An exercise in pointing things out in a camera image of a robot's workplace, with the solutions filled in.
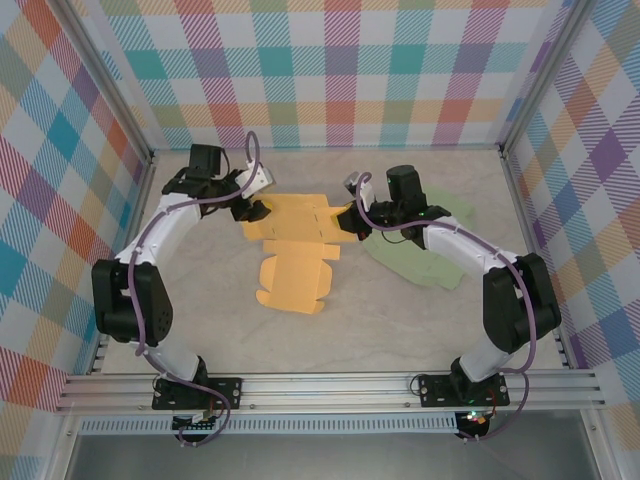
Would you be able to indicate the orange paper box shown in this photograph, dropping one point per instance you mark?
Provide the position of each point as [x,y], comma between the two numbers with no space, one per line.
[292,280]

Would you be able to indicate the green paper box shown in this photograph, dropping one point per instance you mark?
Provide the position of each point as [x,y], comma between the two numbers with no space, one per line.
[430,270]

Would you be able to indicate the aluminium frame post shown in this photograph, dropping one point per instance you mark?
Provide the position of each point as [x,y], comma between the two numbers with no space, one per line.
[112,80]
[542,75]

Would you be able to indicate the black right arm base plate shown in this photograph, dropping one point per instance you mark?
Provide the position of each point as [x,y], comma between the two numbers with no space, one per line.
[435,390]

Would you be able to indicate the grey metal panel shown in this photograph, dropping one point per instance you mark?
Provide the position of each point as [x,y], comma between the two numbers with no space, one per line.
[325,460]

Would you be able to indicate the aluminium mounting rail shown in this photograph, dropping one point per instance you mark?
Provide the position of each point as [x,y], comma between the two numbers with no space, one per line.
[325,392]

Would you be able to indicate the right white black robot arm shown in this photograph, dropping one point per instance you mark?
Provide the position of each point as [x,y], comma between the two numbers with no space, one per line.
[505,310]

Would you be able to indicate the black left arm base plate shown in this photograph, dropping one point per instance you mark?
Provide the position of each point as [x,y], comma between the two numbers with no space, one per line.
[227,392]

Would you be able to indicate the small circuit board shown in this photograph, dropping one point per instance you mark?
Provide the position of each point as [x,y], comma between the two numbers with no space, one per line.
[475,419]
[197,424]

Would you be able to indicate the aluminium table side rail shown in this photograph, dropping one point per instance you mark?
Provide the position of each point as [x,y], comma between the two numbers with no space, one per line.
[525,225]
[139,210]

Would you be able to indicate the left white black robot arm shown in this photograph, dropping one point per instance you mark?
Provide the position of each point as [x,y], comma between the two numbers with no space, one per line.
[155,320]

